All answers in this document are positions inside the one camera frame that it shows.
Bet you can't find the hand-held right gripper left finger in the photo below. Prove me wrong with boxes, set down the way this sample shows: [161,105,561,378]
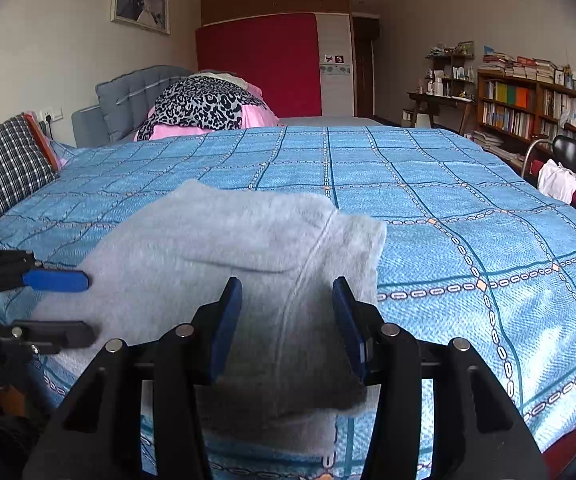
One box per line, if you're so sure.
[22,276,243,480]

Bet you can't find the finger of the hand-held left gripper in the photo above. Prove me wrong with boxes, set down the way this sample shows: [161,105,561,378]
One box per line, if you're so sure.
[10,320,96,357]
[0,249,90,294]

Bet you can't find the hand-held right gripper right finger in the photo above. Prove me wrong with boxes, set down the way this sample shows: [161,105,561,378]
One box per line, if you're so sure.
[332,276,549,480]

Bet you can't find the grey fleece pants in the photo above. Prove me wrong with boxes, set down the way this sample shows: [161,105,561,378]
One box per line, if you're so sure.
[30,179,387,466]

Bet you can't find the dark plaid pillow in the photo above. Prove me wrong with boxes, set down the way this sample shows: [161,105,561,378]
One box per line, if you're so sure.
[0,114,61,233]

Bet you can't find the orange-edged pink pillow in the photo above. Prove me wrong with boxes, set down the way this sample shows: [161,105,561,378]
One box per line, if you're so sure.
[24,111,76,171]

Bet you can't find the grey headboard base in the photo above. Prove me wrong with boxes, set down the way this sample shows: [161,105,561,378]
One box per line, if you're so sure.
[72,105,118,148]

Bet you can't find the grey padded headboard cushion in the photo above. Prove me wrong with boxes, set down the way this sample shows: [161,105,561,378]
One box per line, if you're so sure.
[95,65,196,143]

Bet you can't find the grey mattress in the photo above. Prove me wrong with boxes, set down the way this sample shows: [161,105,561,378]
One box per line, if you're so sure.
[278,116,385,129]

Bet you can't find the pink blanket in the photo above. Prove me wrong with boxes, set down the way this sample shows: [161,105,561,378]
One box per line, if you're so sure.
[148,85,279,141]

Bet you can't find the leopard print cloth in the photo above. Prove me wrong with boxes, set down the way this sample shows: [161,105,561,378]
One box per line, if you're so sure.
[136,76,263,142]

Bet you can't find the pile of floor books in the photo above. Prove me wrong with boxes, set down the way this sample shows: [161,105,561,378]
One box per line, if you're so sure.
[468,130,525,167]

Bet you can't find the white wardrobe door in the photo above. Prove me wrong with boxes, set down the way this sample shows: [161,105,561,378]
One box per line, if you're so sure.
[316,14,355,117]

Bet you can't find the wooden desk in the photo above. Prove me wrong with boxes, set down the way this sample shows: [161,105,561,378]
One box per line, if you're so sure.
[407,91,477,134]

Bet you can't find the beige cloth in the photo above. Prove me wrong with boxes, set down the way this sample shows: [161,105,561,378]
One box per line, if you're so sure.
[188,72,249,89]

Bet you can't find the white cloth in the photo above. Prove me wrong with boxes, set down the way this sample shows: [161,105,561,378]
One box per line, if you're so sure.
[538,158,576,206]

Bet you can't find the dark wooden door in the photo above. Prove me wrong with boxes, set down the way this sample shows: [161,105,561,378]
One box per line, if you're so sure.
[352,16,381,118]

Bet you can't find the row of shelved books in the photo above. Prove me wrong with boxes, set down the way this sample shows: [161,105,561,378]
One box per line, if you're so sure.
[483,80,576,147]

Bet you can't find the small wooden desk shelf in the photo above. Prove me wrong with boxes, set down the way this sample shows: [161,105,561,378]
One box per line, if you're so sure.
[427,52,475,98]

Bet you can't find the wooden bookshelf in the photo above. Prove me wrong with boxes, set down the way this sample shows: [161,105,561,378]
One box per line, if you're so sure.
[475,70,576,161]

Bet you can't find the stacks of books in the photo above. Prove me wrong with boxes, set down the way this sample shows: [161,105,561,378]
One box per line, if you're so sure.
[480,46,569,85]

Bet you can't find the brown overhead cabinet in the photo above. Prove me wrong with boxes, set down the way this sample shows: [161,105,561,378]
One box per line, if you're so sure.
[200,0,351,27]

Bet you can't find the blue chain-pattern bedspread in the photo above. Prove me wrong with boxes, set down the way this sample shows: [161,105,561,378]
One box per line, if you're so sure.
[0,125,576,480]

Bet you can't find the framed wall photo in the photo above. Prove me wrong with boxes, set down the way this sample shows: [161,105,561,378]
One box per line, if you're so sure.
[111,0,171,36]

